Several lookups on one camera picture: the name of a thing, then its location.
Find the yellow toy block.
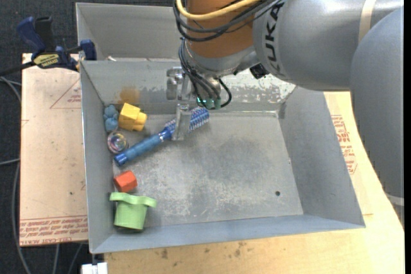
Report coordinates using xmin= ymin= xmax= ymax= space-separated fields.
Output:
xmin=118 ymin=102 xmax=148 ymax=133

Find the green plastic flower-top peg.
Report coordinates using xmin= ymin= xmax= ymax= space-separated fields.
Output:
xmin=109 ymin=191 xmax=158 ymax=231

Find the grey metal bin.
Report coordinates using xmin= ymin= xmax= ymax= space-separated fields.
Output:
xmin=75 ymin=2 xmax=366 ymax=255

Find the orange-red hexagonal block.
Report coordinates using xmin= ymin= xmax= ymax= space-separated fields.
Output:
xmin=112 ymin=170 xmax=139 ymax=193

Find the clear iridescent ball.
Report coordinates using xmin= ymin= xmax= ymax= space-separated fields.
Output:
xmin=107 ymin=131 xmax=129 ymax=155

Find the brown cardboard board red print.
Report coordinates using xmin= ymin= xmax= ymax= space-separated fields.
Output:
xmin=19 ymin=53 xmax=375 ymax=248

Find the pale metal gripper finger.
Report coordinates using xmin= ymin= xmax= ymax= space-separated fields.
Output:
xmin=166 ymin=66 xmax=194 ymax=101
xmin=172 ymin=103 xmax=193 ymax=142

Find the blue bottle brush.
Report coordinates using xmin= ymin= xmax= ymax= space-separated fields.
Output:
xmin=113 ymin=107 xmax=211 ymax=167

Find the light blue toy figure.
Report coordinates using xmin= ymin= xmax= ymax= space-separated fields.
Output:
xmin=103 ymin=104 xmax=120 ymax=133

